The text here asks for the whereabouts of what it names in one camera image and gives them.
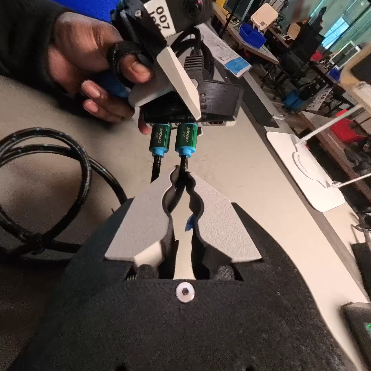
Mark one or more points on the white desk stand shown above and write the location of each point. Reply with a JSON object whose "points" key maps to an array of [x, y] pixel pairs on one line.
{"points": [[304, 174]]}

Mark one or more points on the person's left hand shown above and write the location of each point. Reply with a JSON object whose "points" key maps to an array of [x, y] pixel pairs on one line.
{"points": [[81, 49]]}

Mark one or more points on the person's left forearm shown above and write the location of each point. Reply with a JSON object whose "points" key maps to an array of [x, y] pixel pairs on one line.
{"points": [[26, 37]]}

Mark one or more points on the dark curved panel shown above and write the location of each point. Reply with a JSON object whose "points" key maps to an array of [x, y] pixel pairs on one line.
{"points": [[363, 69]]}

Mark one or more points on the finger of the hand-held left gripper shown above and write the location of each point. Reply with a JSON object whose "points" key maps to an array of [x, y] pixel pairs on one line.
{"points": [[179, 78]]}

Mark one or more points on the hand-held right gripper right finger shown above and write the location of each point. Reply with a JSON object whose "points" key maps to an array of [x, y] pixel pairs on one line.
{"points": [[229, 232]]}

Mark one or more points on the printed paper sheets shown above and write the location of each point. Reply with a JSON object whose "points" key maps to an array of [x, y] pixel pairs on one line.
{"points": [[232, 61]]}

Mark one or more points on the black hdmi switch box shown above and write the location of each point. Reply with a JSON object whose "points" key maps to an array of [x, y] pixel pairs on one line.
{"points": [[223, 98]]}

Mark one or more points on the blue bucket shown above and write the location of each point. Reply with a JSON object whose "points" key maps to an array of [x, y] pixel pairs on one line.
{"points": [[295, 100]]}

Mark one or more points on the beige chair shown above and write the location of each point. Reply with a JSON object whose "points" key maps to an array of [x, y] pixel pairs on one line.
{"points": [[263, 14], [294, 30]]}

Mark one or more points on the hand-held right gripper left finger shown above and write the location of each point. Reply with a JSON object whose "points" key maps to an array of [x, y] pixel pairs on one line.
{"points": [[139, 226]]}

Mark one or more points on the black office chair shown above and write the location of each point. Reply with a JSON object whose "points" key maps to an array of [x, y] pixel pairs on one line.
{"points": [[301, 58]]}

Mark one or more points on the red box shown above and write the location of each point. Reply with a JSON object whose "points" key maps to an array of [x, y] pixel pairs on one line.
{"points": [[346, 130]]}

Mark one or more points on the small blue bin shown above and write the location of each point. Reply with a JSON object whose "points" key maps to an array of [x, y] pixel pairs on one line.
{"points": [[252, 36]]}

